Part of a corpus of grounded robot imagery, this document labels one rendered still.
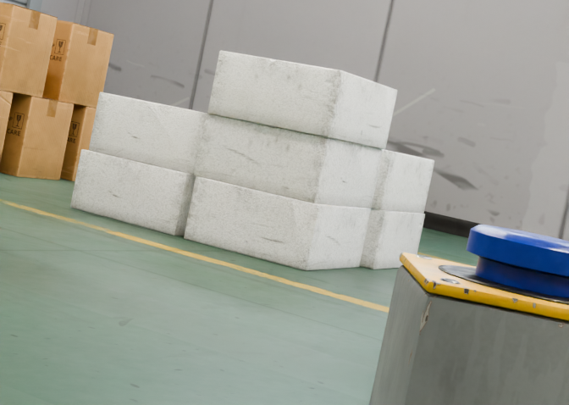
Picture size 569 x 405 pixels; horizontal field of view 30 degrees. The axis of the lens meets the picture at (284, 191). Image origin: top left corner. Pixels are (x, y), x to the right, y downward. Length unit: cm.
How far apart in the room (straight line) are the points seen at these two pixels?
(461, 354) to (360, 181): 279
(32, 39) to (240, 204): 131
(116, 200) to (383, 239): 81
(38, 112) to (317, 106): 147
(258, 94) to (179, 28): 386
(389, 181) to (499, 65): 266
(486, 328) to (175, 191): 277
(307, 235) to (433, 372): 255
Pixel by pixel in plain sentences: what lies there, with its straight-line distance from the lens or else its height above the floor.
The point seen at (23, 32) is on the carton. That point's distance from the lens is 391.
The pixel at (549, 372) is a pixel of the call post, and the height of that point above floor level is 30.
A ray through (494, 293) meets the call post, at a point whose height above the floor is 31.
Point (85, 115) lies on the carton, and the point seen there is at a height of 26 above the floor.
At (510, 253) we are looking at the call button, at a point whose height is 32.
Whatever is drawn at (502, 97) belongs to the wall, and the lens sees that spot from 577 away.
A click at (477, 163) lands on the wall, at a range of 577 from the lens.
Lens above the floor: 34
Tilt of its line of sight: 3 degrees down
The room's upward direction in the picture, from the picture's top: 11 degrees clockwise
